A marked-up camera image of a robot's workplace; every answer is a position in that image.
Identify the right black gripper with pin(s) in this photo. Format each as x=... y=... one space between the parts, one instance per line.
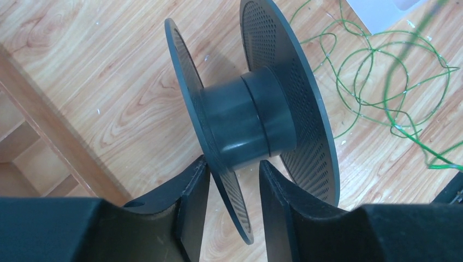
x=452 y=192

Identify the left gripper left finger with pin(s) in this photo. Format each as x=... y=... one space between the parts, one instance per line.
x=170 y=218

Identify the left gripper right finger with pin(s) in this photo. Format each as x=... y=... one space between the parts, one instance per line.
x=297 y=224

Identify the black cable spool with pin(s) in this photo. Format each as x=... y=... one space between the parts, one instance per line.
x=274 y=109

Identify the wooden compartment tray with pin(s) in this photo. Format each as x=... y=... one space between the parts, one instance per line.
x=41 y=156

